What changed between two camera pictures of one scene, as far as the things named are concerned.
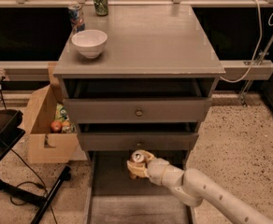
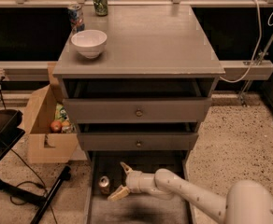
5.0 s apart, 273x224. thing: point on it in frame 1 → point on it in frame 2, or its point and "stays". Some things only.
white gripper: x=155 y=171 → x=134 y=181
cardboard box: x=45 y=146 stays
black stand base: x=4 y=132 stays
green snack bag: x=61 y=113 stays
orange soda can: x=137 y=156 → x=104 y=185
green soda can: x=100 y=0 stays
